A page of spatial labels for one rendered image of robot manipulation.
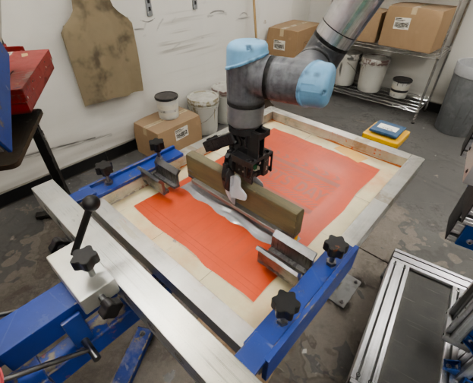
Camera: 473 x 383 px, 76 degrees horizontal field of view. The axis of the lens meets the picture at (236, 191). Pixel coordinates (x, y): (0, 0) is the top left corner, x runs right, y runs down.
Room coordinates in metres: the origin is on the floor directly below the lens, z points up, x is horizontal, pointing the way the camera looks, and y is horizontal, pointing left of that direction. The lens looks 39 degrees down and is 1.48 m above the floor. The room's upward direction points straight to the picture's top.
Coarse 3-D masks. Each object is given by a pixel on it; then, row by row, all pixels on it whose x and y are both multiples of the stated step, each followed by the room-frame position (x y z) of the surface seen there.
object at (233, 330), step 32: (224, 128) 0.97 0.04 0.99; (320, 128) 0.97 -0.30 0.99; (384, 160) 0.81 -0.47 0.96; (416, 160) 0.76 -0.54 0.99; (128, 192) 0.64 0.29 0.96; (384, 192) 0.61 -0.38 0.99; (128, 224) 0.49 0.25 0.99; (352, 224) 0.49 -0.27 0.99; (160, 256) 0.40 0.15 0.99; (192, 288) 0.33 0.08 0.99; (224, 320) 0.26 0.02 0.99
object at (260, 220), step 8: (200, 184) 0.65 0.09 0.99; (208, 192) 0.62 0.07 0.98; (216, 192) 0.61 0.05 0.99; (224, 200) 0.58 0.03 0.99; (240, 208) 0.55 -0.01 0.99; (248, 216) 0.53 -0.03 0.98; (256, 216) 0.52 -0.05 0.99; (264, 224) 0.49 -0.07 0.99; (272, 224) 0.49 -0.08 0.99; (272, 232) 0.48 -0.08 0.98
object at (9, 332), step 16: (64, 288) 0.29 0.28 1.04; (32, 304) 0.26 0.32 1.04; (48, 304) 0.26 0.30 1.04; (64, 304) 0.26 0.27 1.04; (0, 320) 0.24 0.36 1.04; (16, 320) 0.24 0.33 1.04; (32, 320) 0.24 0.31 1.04; (48, 320) 0.24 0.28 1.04; (64, 320) 0.25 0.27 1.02; (0, 336) 0.21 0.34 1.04; (16, 336) 0.21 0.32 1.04; (32, 336) 0.21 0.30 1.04; (48, 336) 0.22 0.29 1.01; (0, 352) 0.19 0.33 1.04; (16, 352) 0.20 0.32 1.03; (32, 352) 0.21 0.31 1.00; (16, 368) 0.19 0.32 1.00
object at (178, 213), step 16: (272, 144) 0.92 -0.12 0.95; (288, 144) 0.92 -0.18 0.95; (304, 144) 0.92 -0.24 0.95; (176, 192) 0.65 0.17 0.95; (144, 208) 0.59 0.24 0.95; (160, 208) 0.59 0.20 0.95; (176, 208) 0.59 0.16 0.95; (192, 208) 0.59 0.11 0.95; (208, 208) 0.59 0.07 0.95; (160, 224) 0.53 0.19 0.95; (176, 224) 0.53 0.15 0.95; (192, 224) 0.53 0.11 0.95; (208, 224) 0.53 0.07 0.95; (176, 240) 0.48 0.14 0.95; (192, 240) 0.48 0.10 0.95
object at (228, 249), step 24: (336, 168) 0.77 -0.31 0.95; (360, 168) 0.77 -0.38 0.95; (336, 192) 0.65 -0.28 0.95; (312, 216) 0.56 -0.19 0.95; (336, 216) 0.56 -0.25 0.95; (216, 240) 0.48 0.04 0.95; (240, 240) 0.48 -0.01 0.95; (312, 240) 0.48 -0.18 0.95; (216, 264) 0.41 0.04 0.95; (240, 264) 0.41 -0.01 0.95; (240, 288) 0.35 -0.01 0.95; (264, 288) 0.35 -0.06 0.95
